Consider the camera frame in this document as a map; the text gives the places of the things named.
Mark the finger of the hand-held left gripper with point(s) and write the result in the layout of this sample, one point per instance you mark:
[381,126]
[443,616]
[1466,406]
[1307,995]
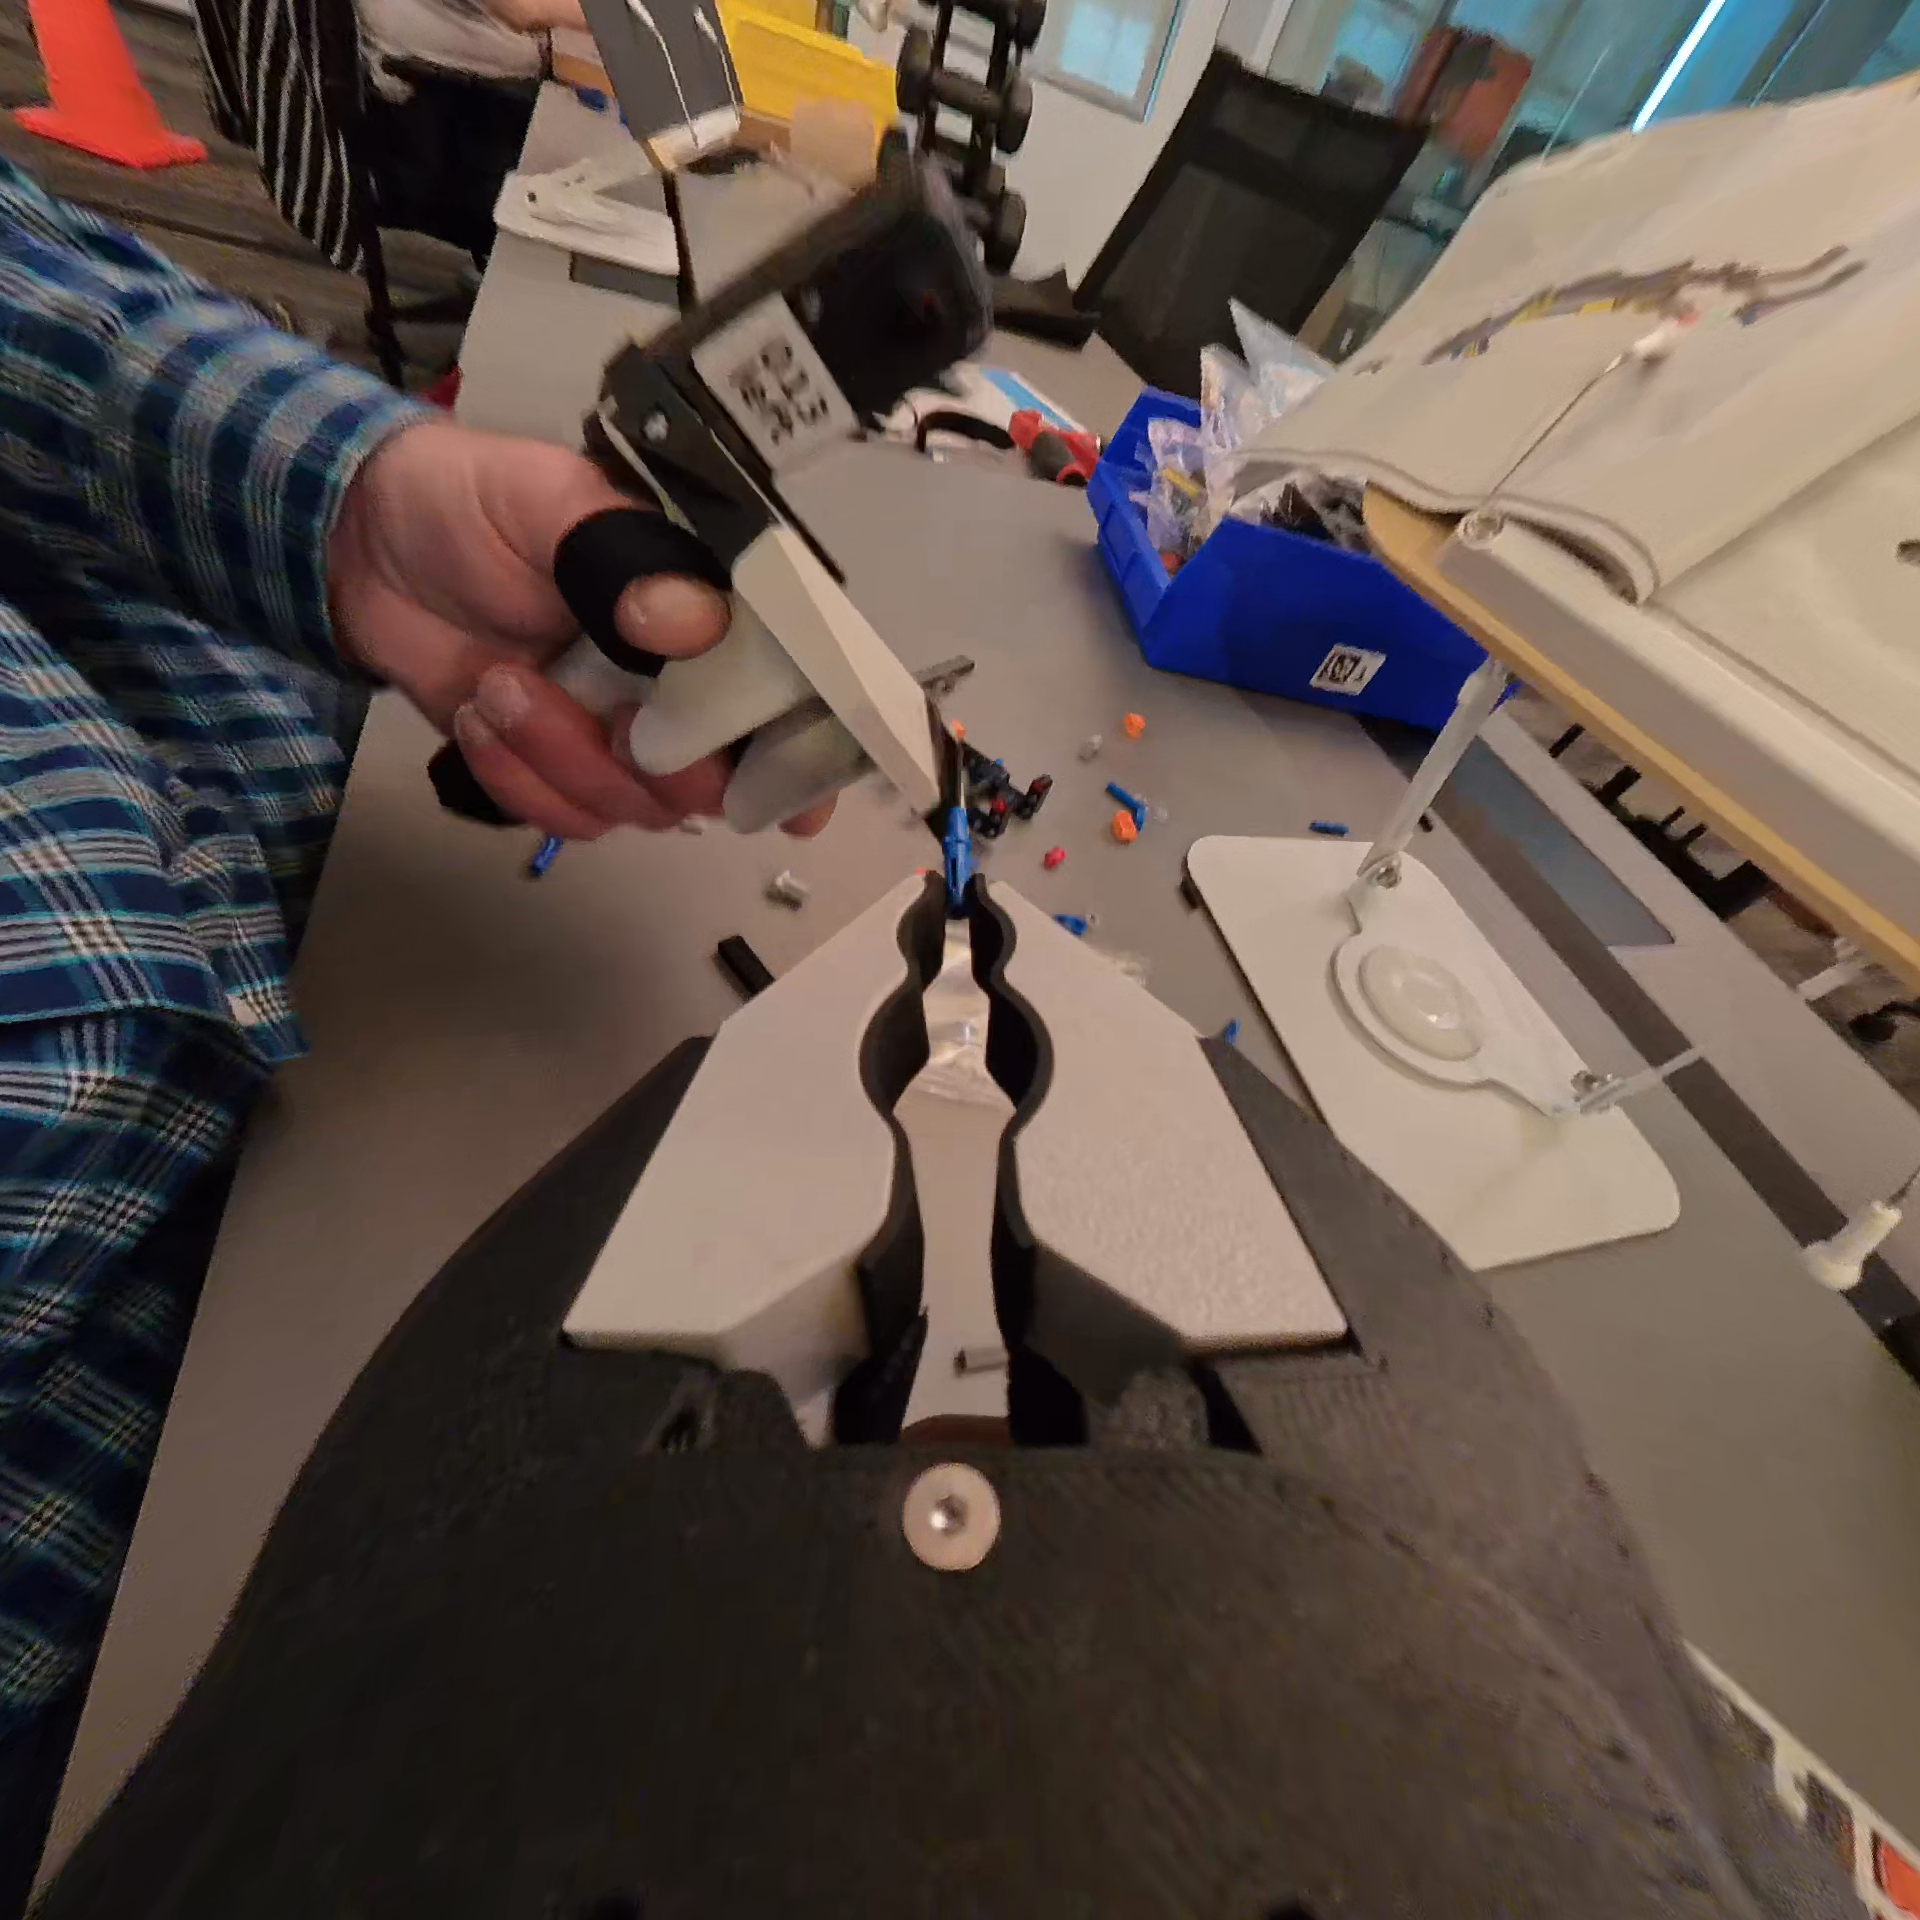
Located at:
[857,661]

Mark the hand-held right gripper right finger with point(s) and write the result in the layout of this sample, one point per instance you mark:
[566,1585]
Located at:
[1171,1201]

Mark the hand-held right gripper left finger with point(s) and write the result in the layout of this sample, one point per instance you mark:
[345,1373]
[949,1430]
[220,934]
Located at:
[735,1201]

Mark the small black lego piece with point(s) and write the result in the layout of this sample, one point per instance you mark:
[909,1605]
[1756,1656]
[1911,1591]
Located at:
[955,774]

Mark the long black lego beam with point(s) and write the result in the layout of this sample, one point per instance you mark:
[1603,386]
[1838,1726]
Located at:
[745,965]

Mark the person's left forearm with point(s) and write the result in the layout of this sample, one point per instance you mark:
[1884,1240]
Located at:
[181,421]

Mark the small grey lego piece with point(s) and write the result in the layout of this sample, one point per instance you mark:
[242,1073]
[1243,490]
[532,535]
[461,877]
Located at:
[788,888]

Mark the bent blue lego connector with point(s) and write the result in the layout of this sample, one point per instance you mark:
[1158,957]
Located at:
[1126,801]

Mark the bags of lego parts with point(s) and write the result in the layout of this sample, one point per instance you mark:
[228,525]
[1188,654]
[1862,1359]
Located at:
[1245,434]

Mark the lego instruction booklet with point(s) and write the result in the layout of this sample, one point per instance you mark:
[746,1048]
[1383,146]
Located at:
[1652,301]

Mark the person's left hand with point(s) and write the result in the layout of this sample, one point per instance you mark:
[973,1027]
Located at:
[451,570]

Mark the black dumbbell rack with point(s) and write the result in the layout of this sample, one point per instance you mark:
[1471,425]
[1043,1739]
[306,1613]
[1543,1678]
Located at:
[975,105]

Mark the yellow storage bin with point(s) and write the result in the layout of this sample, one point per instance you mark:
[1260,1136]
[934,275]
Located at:
[810,59]

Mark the clear plastic zip bag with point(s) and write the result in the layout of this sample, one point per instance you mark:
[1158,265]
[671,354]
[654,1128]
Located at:
[956,1049]

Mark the black office chair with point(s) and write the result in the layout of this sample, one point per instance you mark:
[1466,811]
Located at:
[1245,210]

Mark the blue storage bin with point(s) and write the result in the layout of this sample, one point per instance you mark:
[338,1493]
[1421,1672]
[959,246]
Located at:
[1276,599]

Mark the person's blue plaid shirt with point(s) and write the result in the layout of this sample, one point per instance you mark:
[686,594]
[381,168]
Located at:
[90,1201]

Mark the book stand board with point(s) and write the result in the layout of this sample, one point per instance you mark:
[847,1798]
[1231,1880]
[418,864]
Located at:
[1725,720]

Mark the orange traffic cone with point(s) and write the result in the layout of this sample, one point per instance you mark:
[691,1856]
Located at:
[90,75]

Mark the sticker sheet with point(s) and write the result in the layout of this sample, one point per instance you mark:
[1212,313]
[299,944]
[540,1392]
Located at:
[1829,1800]

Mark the black lego frame assembly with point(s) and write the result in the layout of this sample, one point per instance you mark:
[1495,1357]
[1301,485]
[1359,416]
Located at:
[998,797]

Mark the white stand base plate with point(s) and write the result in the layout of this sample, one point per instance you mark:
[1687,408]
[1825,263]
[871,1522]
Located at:
[1501,1184]

